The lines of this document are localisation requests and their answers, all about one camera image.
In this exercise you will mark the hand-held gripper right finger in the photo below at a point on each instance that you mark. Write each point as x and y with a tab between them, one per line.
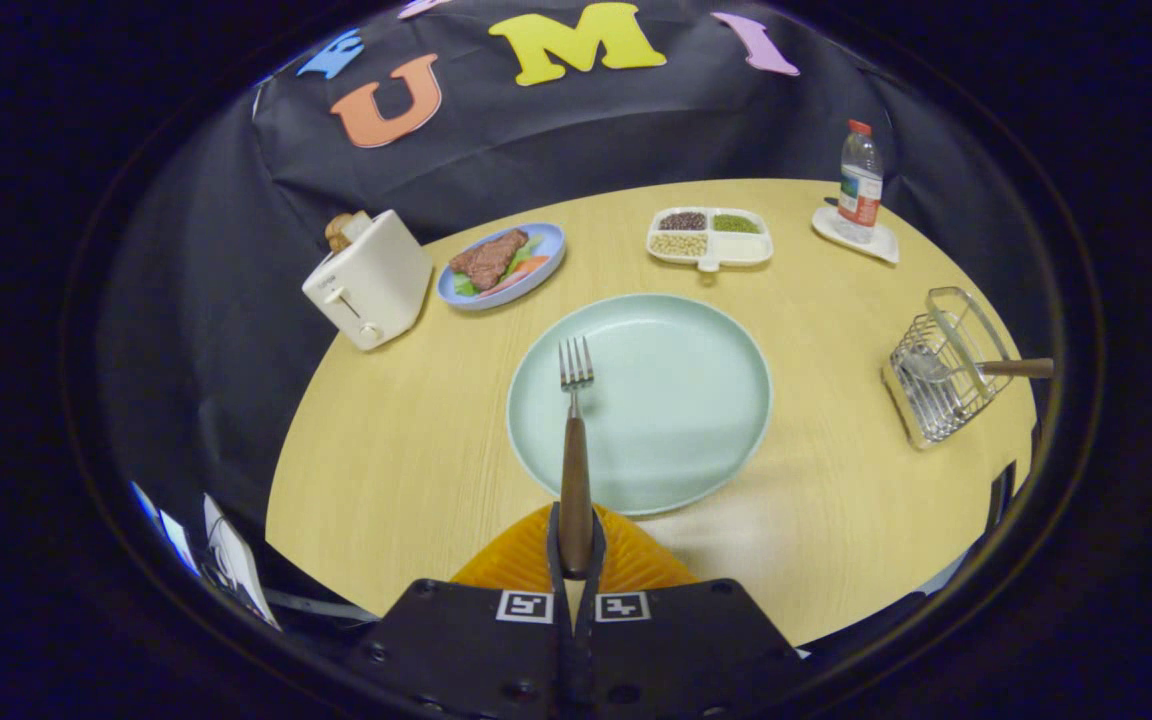
686	650

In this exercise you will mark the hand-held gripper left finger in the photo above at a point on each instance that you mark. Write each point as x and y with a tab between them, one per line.
456	650

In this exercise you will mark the light green plate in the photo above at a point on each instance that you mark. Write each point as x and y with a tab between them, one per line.
676	400

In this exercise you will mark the black table clamp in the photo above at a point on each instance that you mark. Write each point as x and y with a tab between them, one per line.
1001	497

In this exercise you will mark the white toaster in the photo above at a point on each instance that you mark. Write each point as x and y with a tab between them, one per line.
376	280

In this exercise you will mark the brown steak piece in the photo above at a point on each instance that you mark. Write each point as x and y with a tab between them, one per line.
486	260

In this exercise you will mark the white divided dish with beans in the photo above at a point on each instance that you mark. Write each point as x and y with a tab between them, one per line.
741	250

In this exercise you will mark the blue plate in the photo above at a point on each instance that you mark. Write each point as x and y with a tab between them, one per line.
549	241

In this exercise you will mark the toasted bread slice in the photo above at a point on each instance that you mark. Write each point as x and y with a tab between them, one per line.
339	232

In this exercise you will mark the white square coaster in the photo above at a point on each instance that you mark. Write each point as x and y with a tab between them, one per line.
882	248

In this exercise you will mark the clear water bottle red cap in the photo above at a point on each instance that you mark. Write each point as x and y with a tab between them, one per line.
861	190

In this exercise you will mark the black backdrop cloth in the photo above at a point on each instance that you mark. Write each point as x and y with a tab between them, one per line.
636	130

